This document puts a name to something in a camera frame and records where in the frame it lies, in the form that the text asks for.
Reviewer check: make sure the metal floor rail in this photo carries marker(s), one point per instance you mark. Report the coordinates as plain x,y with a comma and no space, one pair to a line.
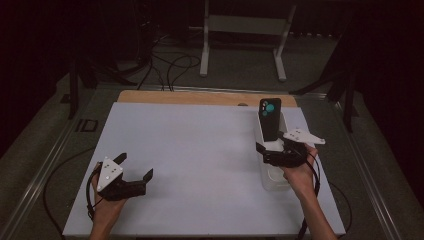
43,170
366,173
233,90

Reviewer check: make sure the black tripod stand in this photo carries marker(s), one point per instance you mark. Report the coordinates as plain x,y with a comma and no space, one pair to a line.
349,103
73,90

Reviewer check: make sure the black phone case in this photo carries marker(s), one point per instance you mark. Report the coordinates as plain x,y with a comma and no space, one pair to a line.
271,128

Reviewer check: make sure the white rectangular box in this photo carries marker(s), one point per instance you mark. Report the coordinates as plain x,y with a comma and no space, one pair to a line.
275,180

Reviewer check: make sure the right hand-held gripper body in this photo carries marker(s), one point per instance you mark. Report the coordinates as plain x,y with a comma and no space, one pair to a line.
283,158

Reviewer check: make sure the person's left hand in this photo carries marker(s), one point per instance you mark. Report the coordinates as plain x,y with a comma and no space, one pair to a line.
105,210

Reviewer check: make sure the white metal stand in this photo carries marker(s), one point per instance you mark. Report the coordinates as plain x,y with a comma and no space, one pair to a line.
246,25

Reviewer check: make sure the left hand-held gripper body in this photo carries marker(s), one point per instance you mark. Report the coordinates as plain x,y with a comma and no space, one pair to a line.
123,190

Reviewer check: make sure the person's right hand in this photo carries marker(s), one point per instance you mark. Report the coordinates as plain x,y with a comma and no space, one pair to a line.
303,180

